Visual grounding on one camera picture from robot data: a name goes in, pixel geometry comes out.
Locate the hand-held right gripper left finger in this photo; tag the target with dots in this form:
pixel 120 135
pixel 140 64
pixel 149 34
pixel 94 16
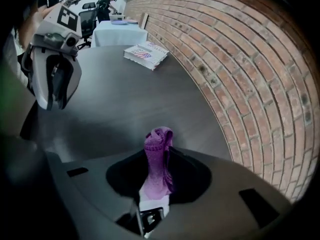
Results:
pixel 125 174

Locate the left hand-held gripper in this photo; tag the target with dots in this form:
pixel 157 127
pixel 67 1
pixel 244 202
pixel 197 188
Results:
pixel 65 17

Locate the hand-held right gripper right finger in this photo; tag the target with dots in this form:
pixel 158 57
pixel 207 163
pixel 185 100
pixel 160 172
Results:
pixel 190 176

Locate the purple cloth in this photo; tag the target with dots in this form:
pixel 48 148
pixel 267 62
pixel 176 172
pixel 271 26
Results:
pixel 158 164

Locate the person's left forearm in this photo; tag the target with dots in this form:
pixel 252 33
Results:
pixel 30 25

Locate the black office chair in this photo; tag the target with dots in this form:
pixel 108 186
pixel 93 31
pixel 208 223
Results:
pixel 87 21

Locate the table with pale blue tablecloth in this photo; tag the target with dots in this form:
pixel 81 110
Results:
pixel 117 35

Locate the purple plate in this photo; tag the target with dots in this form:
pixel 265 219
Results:
pixel 119 23

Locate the pink plate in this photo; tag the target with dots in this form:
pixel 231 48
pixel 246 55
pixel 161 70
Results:
pixel 132 21

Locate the thick white book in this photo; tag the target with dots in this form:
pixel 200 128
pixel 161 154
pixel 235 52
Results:
pixel 147 52

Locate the wooden board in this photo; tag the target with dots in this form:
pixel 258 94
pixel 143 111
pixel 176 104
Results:
pixel 144 21

